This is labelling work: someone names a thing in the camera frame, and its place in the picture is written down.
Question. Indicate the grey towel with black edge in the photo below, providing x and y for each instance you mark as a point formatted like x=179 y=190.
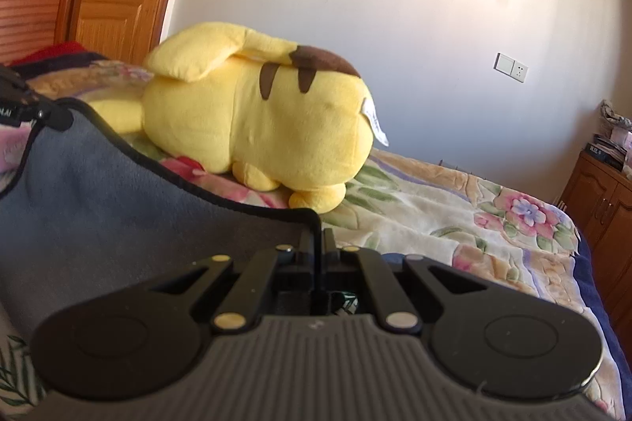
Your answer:
x=113 y=213

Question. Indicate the stack of books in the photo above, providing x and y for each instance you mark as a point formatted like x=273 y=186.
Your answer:
x=610 y=152

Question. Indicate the crumpled grey bag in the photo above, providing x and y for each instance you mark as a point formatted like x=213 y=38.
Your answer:
x=614 y=115

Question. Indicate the white wall switch socket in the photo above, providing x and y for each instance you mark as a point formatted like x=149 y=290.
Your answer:
x=511 y=67

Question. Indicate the wooden cabinet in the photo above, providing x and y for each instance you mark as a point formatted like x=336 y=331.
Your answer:
x=600 y=213

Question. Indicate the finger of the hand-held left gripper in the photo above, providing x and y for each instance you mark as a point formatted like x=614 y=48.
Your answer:
x=52 y=115

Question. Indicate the floral blanket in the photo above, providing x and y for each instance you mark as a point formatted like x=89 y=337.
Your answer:
x=444 y=213

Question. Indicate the red cloth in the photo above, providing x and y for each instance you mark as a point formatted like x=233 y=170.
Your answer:
x=61 y=49

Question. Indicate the yellow plush toy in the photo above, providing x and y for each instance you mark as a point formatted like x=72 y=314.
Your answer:
x=256 y=115

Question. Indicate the dark blue bed sheet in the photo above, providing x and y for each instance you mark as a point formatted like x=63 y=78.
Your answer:
x=600 y=302

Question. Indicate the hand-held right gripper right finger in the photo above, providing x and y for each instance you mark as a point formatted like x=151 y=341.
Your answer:
x=330 y=253

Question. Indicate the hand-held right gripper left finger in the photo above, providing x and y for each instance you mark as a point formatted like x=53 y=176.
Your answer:
x=317 y=248

